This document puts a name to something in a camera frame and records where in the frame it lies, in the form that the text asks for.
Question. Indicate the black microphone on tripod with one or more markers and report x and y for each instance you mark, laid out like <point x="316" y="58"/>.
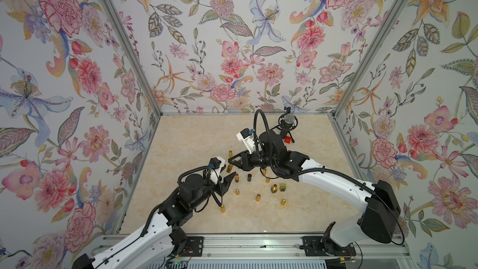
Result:
<point x="287" y="122"/>

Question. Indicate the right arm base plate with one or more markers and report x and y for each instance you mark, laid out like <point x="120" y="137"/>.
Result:
<point x="315" y="246"/>

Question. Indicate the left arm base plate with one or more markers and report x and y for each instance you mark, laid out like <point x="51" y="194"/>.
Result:
<point x="191" y="247"/>

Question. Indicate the square gold black lipstick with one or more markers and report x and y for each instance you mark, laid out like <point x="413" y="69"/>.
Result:
<point x="274" y="188"/>

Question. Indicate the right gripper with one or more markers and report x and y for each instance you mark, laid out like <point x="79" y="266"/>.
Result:
<point x="247" y="161"/>

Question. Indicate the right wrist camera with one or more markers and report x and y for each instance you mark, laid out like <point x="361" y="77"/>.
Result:
<point x="246" y="136"/>

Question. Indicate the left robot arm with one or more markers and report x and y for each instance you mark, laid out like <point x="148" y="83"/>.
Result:
<point x="162" y="236"/>

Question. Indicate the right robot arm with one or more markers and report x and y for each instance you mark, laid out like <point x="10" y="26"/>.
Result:
<point x="376" y="203"/>

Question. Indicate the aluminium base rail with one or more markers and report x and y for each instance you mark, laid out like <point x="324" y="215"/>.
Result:
<point x="277" y="251"/>

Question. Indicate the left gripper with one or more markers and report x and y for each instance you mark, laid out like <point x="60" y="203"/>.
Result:
<point x="224" y="185"/>

